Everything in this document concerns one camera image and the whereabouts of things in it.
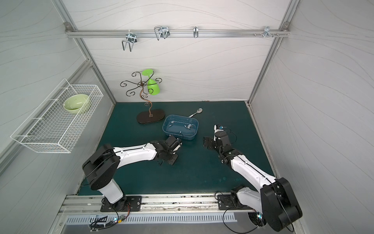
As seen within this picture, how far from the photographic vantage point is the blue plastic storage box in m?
1.00

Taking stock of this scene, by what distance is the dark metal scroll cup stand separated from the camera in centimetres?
88

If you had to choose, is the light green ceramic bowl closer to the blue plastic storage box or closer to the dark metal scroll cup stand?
the dark metal scroll cup stand

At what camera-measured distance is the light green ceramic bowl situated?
2.31 feet

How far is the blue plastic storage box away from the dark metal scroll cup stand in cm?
8

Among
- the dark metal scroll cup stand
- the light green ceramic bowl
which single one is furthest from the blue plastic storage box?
the light green ceramic bowl

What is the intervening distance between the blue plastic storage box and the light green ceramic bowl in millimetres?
459

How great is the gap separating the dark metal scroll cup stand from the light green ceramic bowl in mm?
197
